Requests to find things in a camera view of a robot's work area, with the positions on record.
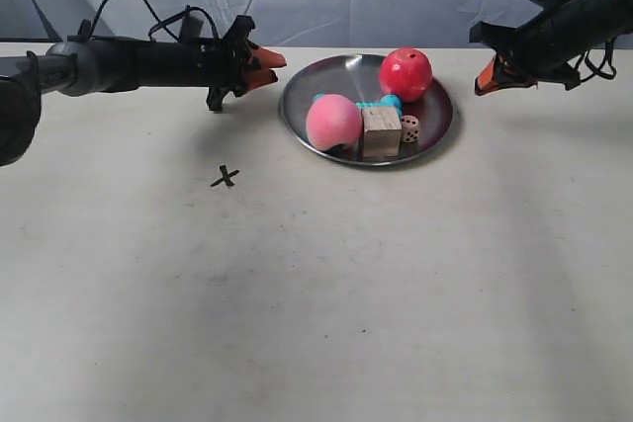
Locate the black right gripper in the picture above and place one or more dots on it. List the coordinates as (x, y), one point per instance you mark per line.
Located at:
(539, 50)

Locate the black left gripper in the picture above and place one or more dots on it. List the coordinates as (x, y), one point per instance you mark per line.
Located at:
(233, 64)

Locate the round metal plate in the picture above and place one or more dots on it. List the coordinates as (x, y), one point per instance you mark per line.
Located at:
(355, 75)

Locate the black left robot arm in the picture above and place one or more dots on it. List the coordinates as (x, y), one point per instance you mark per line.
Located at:
(86, 64)

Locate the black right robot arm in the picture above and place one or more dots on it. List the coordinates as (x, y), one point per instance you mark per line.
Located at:
(611, 20)

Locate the red apple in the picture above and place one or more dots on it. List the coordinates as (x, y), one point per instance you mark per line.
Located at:
(407, 73)

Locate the pink peach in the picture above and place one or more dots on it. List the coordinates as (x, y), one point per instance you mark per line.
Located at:
(333, 120)

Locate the beige dice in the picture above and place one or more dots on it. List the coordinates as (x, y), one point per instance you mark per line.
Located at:
(410, 128)

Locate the turquoise bone toy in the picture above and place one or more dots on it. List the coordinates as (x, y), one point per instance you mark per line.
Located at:
(386, 102)

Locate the black X mark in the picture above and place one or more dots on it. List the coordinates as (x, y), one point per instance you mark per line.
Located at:
(226, 177)

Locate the wooden cube block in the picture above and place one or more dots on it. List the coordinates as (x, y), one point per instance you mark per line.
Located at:
(382, 131)

